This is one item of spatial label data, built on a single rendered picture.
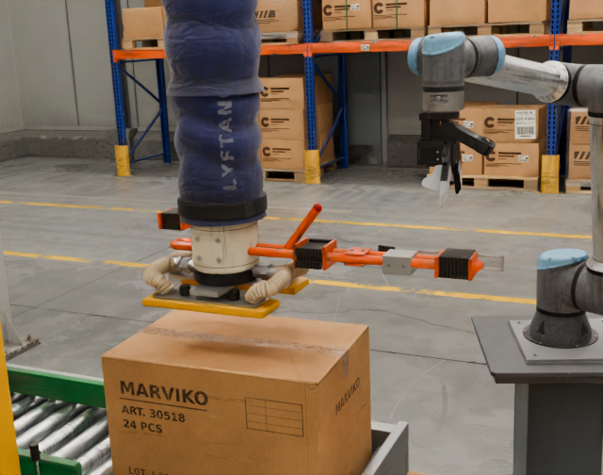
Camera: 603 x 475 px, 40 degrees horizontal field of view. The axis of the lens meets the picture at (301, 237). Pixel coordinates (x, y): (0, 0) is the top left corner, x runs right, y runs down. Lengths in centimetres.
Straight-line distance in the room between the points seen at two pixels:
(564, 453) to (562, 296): 51
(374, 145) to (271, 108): 161
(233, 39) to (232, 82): 10
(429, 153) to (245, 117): 45
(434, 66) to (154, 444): 118
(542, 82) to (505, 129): 678
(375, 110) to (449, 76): 896
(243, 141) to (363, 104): 886
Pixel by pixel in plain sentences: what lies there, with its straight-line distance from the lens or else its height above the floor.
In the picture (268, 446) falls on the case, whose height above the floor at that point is 77.
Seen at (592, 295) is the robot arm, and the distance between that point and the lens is 257.
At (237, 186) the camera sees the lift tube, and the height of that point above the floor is 138.
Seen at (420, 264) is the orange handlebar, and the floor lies 121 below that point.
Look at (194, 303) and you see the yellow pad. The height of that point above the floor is 110.
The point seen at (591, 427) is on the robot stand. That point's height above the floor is 51.
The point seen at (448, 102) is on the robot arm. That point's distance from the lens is 183.
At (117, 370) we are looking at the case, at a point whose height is 91.
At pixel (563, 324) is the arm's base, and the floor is 83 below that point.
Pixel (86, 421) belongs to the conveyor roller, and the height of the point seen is 53.
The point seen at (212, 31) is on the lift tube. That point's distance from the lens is 196.
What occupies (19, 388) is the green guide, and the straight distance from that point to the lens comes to 308.
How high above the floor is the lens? 174
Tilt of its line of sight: 14 degrees down
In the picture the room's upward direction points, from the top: 2 degrees counter-clockwise
